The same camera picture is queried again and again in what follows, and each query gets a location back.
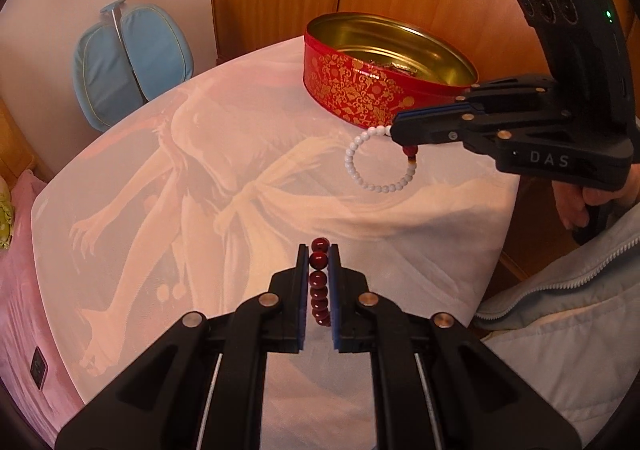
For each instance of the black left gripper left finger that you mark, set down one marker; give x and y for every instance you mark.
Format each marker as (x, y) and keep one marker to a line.
(201, 384)

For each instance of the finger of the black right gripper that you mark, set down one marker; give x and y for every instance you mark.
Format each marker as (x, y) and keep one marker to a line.
(433, 125)

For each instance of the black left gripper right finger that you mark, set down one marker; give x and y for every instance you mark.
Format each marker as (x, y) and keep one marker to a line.
(435, 385)

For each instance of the rose gold wrist watch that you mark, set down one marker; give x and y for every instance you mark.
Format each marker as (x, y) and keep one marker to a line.
(396, 67)

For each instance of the person's right hand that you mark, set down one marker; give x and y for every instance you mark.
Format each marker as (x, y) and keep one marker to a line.
(572, 201)

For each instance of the round red gold tin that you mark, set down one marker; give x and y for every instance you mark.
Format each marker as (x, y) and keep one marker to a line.
(365, 69)

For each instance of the black phone on bed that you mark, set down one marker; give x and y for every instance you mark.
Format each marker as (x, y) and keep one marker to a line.
(38, 368)

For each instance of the pink bed sheet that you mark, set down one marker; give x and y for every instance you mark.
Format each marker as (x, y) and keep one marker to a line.
(24, 326)

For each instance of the light blue jacket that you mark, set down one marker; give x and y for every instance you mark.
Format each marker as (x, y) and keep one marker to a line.
(572, 330)

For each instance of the white printed table cloth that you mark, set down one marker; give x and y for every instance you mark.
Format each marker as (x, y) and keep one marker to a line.
(196, 200)

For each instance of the green plush toy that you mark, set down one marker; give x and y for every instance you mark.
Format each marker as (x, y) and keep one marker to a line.
(6, 215)

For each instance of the light blue chair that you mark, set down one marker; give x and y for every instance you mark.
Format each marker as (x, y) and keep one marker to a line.
(132, 56)

